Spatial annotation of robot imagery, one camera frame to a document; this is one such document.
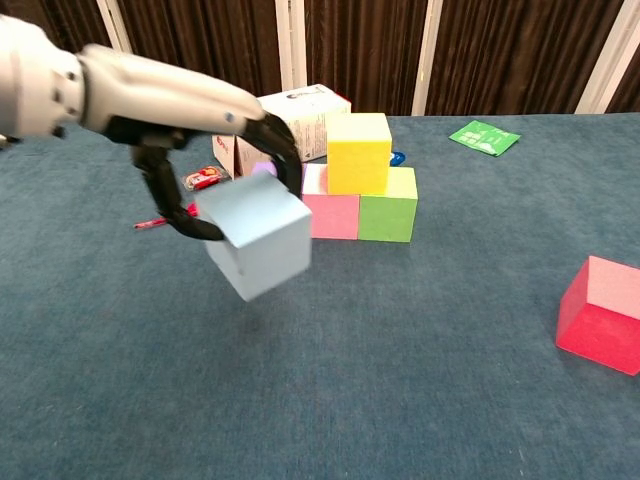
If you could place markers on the light blue foam cube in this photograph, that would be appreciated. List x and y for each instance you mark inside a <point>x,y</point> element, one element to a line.
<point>260,240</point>

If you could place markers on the green foam cube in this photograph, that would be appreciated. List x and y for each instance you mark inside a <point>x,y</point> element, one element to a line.
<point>387,220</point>

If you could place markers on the pink foam cube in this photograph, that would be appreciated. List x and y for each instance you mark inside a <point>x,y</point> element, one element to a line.
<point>332,217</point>

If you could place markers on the dark brown curtain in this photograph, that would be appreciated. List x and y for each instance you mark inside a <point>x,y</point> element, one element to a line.
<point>210,50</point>

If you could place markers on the green sachet packet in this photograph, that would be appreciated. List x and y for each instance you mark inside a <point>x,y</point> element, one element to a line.
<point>485,137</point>

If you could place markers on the yellow foam cube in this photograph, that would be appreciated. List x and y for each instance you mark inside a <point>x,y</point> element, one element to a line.
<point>357,160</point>

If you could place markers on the red foam cube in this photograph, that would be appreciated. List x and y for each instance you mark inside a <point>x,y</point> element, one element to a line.
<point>595,335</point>

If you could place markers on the white cardboard carton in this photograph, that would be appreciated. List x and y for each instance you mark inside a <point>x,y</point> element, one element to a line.
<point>315,120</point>

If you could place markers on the purple foam cube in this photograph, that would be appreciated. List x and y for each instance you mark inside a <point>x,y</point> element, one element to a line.
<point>264,168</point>

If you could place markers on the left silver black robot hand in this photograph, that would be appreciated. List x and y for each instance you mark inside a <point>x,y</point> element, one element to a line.
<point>165,100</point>

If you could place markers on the red feather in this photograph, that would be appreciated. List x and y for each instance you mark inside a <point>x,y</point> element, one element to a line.
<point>147,224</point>

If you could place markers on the blue cookie packet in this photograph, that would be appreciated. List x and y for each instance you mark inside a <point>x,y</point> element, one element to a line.
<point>396,159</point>

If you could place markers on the white frame pole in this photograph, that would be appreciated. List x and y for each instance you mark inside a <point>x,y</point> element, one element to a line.
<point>426,60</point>
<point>607,60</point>
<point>112,25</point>
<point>290,45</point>

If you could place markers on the teal table cloth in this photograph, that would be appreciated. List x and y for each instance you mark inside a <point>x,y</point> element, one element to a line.
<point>200,400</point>

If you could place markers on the small red candy packet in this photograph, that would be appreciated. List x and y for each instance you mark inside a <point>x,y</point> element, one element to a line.
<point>202,179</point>

